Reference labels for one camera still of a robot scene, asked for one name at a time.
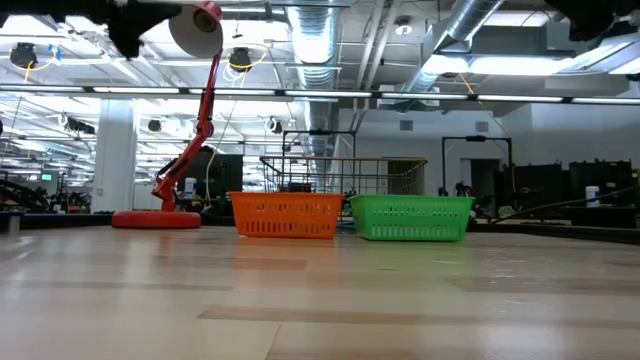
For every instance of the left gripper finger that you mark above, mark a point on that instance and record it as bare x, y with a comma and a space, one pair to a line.
132, 25

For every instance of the white column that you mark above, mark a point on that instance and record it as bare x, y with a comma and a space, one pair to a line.
115, 165

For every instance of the black overhead light bar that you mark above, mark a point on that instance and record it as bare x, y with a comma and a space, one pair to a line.
280, 93

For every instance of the white container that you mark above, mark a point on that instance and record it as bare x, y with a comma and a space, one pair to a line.
190, 187

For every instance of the black monitor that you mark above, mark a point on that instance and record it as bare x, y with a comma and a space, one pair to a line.
225, 172

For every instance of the red desk lamp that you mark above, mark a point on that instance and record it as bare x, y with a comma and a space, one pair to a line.
155, 220

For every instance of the orange plastic basket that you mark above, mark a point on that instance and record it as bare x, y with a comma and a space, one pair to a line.
285, 215

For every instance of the green plastic basket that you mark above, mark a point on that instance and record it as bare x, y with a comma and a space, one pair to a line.
412, 217

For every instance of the black frame stand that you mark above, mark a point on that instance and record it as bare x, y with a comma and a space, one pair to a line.
320, 132
470, 138

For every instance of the black table frame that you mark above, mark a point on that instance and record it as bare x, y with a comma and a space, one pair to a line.
60, 220

